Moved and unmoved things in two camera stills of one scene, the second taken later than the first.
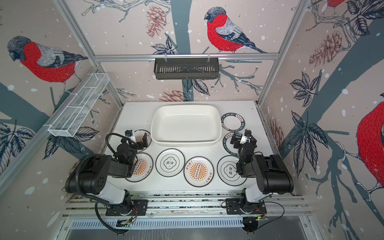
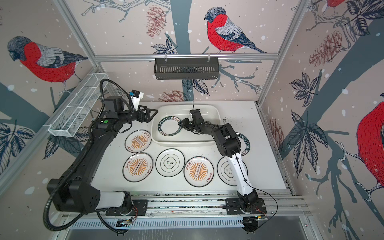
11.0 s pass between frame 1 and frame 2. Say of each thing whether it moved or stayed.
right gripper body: moved
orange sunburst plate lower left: stayed
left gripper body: moved
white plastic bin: stayed
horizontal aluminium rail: stayed
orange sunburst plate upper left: stayed
